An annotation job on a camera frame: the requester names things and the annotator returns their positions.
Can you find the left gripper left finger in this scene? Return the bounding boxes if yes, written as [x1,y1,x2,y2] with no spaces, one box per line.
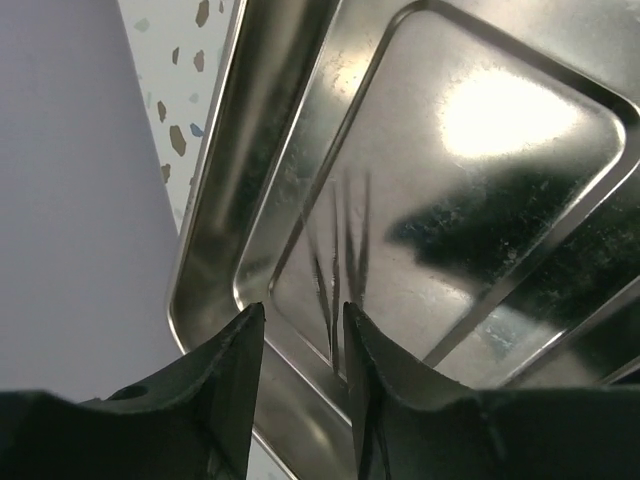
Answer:
[1,303,264,479]

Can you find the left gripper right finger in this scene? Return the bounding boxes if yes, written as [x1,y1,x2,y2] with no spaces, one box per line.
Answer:
[343,302,639,479]

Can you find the stainless steel tray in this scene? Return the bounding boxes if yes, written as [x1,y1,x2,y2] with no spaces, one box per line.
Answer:
[168,1,639,479]

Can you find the silver hemostat forceps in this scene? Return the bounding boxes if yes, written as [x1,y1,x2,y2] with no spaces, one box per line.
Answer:
[300,175,349,377]

